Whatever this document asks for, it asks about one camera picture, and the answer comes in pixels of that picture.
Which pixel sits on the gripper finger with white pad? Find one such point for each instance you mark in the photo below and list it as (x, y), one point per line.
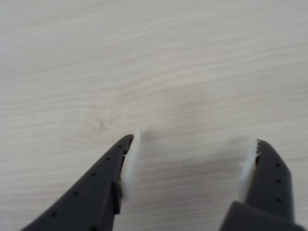
(91, 192)
(269, 192)

